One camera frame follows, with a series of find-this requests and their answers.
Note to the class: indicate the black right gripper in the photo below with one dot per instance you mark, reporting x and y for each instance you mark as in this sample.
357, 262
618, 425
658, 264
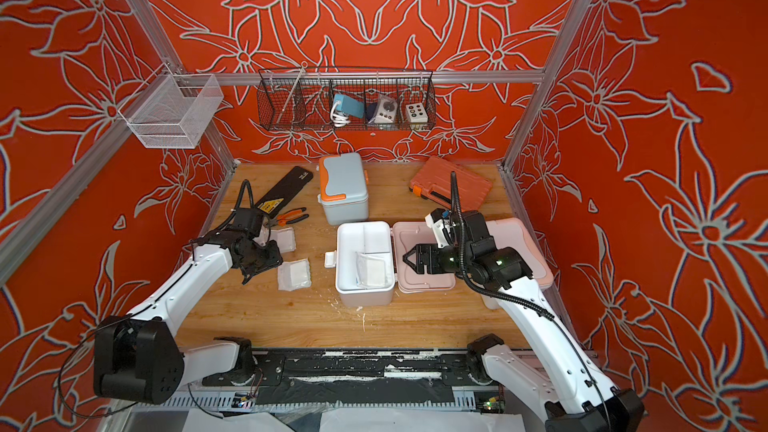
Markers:
431, 250

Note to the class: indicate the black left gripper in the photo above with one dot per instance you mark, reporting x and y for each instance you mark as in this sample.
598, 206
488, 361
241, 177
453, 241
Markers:
275, 257

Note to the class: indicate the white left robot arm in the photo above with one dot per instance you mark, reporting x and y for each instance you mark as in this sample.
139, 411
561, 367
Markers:
136, 356

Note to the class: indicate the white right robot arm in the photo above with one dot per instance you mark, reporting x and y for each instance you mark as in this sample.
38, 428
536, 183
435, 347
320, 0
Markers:
568, 392

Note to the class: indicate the orange black pliers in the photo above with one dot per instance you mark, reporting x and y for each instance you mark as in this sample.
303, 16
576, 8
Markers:
290, 217

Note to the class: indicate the black tool case yellow label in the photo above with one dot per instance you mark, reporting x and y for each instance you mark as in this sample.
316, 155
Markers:
286, 189

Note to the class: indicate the orange plastic tool case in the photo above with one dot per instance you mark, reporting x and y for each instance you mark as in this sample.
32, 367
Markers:
433, 182

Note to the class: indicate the beige button box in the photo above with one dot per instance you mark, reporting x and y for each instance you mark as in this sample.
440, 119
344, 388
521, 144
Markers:
416, 115

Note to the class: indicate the white round-dial device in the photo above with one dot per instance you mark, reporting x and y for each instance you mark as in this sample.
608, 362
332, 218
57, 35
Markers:
384, 112

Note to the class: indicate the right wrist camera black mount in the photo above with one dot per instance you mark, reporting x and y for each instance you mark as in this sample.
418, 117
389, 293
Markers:
479, 257

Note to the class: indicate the grey first aid box orange handle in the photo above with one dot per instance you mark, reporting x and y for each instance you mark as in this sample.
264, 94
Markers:
343, 189

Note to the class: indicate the black wire wall basket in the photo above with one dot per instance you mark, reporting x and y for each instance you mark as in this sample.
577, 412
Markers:
300, 99

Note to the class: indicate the blue device with white cable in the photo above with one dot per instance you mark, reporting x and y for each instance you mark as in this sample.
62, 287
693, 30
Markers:
344, 109

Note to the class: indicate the white wire mesh basket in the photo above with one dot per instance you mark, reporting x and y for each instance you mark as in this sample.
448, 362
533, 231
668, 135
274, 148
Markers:
168, 115

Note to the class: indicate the aluminium left side rail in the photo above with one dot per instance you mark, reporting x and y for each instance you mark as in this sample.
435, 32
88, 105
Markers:
22, 241

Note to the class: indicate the aluminium frame post left rear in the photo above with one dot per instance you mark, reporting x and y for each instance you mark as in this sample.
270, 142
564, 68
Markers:
171, 64

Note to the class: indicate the aluminium frame post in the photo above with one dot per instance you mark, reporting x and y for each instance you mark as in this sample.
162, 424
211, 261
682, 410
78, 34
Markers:
171, 64
566, 36

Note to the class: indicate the aluminium frame post right rear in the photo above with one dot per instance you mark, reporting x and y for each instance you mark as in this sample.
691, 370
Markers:
566, 36

